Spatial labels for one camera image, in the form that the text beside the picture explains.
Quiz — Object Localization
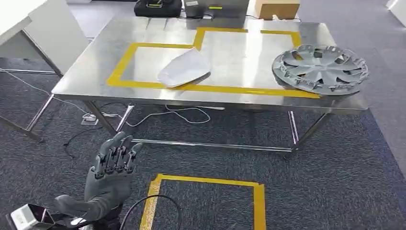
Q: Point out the white desk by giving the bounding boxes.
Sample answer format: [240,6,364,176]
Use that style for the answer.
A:
[0,0,90,78]

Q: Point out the white furniture corner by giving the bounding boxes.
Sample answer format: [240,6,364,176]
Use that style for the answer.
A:
[385,0,406,19]

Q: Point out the black floor cable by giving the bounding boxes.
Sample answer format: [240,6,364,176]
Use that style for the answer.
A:
[63,125,106,159]

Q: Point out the stainless steel table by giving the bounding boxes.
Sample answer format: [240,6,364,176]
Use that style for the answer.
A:
[50,16,371,160]

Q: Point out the thin white cable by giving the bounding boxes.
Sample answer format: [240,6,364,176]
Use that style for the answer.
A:
[0,68,93,117]

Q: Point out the brown cardboard box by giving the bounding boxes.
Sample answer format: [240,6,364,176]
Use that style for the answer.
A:
[254,0,301,21]

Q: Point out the black equipment case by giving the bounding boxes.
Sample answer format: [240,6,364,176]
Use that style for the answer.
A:
[133,0,183,18]

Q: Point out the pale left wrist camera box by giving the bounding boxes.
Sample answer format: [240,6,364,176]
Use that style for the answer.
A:
[10,204,56,230]

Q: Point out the floor power socket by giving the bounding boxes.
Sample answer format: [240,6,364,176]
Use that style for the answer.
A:
[80,113,99,126]

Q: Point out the grey plastic wheel cover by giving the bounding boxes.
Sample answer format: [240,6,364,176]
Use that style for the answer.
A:
[271,44,370,95]
[272,67,362,97]

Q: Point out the grey equipment box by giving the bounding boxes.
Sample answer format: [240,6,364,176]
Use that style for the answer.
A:
[183,0,250,30]

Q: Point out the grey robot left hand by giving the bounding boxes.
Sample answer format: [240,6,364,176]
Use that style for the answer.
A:
[53,131,144,222]

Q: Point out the white power cable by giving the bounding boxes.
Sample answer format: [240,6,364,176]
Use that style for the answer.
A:
[101,105,212,128]

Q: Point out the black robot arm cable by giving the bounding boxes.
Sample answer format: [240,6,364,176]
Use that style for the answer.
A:
[118,194,182,230]

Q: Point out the white plastic shell part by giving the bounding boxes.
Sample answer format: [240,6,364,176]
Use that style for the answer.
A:
[157,47,212,89]

